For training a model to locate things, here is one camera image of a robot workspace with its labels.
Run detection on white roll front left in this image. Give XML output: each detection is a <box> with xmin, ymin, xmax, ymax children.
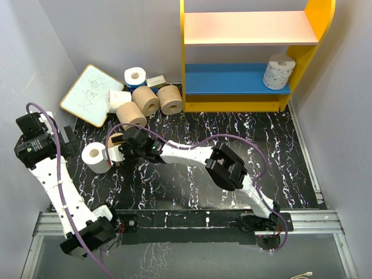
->
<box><xmin>81</xmin><ymin>142</ymin><xmax>111</xmax><ymax>174</ymax></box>

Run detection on brown roll front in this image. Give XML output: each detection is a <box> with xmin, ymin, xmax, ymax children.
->
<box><xmin>108</xmin><ymin>133</ymin><xmax>123</xmax><ymax>148</ymax></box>

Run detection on blue box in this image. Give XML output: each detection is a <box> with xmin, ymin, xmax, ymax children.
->
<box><xmin>127</xmin><ymin>82</ymin><xmax>146</xmax><ymax>93</ymax></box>

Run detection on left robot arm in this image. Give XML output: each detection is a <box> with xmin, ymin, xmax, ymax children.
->
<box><xmin>14</xmin><ymin>112</ymin><xmax>120</xmax><ymax>258</ymax></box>

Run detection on white roll lying sideways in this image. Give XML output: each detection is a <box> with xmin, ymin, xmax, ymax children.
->
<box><xmin>107</xmin><ymin>90</ymin><xmax>132</xmax><ymax>113</ymax></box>

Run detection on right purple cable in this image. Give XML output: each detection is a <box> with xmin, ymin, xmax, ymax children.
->
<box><xmin>103</xmin><ymin>123</ymin><xmax>289</xmax><ymax>253</ymax></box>

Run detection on small whiteboard wooden frame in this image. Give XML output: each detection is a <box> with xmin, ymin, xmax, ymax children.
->
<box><xmin>60</xmin><ymin>65</ymin><xmax>124</xmax><ymax>127</ymax></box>

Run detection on brown roll middle left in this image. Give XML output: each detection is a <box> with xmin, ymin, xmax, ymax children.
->
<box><xmin>116</xmin><ymin>102</ymin><xmax>147</xmax><ymax>127</ymax></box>

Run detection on white dotted paper roll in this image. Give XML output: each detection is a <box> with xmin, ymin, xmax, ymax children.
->
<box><xmin>263</xmin><ymin>53</ymin><xmax>296</xmax><ymax>90</ymax></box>

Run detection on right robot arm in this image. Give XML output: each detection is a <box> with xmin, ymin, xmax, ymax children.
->
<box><xmin>112</xmin><ymin>127</ymin><xmax>280</xmax><ymax>231</ymax></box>

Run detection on brown roll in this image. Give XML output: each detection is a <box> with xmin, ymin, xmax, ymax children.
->
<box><xmin>157</xmin><ymin>85</ymin><xmax>183</xmax><ymax>115</ymax></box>
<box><xmin>108</xmin><ymin>133</ymin><xmax>123</xmax><ymax>148</ymax></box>
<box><xmin>116</xmin><ymin>102</ymin><xmax>147</xmax><ymax>127</ymax></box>
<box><xmin>132</xmin><ymin>86</ymin><xmax>160</xmax><ymax>117</ymax></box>

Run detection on white roll on blue box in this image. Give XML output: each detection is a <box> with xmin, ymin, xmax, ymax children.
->
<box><xmin>124</xmin><ymin>67</ymin><xmax>146</xmax><ymax>85</ymax></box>

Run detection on yellow shelf unit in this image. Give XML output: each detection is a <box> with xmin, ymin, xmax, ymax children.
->
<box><xmin>180</xmin><ymin>1</ymin><xmax>336</xmax><ymax>112</ymax></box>

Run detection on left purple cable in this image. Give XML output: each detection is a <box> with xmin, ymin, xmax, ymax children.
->
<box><xmin>26</xmin><ymin>102</ymin><xmax>115</xmax><ymax>279</ymax></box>

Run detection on purple cable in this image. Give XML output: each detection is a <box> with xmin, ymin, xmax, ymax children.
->
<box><xmin>26</xmin><ymin>102</ymin><xmax>115</xmax><ymax>279</ymax></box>
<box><xmin>103</xmin><ymin>123</ymin><xmax>289</xmax><ymax>253</ymax></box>

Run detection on small beige carton box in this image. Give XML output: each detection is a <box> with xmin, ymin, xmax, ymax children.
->
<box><xmin>146</xmin><ymin>75</ymin><xmax>166</xmax><ymax>89</ymax></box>

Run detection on aluminium rail frame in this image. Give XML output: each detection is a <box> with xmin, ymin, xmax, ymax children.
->
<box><xmin>22</xmin><ymin>101</ymin><xmax>360</xmax><ymax>279</ymax></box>

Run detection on brown roll back middle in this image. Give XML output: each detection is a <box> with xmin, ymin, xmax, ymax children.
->
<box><xmin>132</xmin><ymin>86</ymin><xmax>160</xmax><ymax>117</ymax></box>

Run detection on brown roll back right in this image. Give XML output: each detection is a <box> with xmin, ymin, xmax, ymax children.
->
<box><xmin>157</xmin><ymin>85</ymin><xmax>183</xmax><ymax>115</ymax></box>

